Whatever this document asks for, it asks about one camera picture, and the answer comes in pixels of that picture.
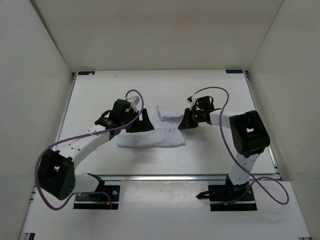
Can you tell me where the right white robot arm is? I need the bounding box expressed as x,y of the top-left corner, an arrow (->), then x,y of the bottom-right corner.
178,108 -> 271,203

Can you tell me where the blue corner label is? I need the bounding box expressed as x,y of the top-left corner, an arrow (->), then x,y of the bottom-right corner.
225,69 -> 243,74
77,71 -> 95,76

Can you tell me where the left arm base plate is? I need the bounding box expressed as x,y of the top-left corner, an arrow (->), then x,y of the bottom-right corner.
73,180 -> 121,210

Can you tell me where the white skirt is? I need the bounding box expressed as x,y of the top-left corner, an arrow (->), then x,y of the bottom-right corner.
116,105 -> 186,148

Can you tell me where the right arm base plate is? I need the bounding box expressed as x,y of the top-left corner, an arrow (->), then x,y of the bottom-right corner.
208,185 -> 258,212

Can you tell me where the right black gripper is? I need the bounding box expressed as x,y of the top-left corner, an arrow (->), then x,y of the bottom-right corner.
177,108 -> 204,130

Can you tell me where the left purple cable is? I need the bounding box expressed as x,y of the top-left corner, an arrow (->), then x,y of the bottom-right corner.
34,89 -> 145,210

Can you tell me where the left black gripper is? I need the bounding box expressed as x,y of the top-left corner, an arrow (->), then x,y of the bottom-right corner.
122,107 -> 155,132

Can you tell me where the aluminium front rail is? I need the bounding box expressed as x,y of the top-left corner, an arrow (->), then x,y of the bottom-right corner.
97,174 -> 226,182

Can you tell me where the left blue corner label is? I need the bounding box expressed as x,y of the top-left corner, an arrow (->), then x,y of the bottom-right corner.
77,71 -> 95,76

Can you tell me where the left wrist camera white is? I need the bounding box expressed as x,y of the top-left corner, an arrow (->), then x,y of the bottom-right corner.
125,95 -> 141,111

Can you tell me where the right blue corner label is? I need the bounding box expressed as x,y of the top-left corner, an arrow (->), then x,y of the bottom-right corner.
225,69 -> 243,74

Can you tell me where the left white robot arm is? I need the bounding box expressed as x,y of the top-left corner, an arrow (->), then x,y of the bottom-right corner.
35,96 -> 154,201

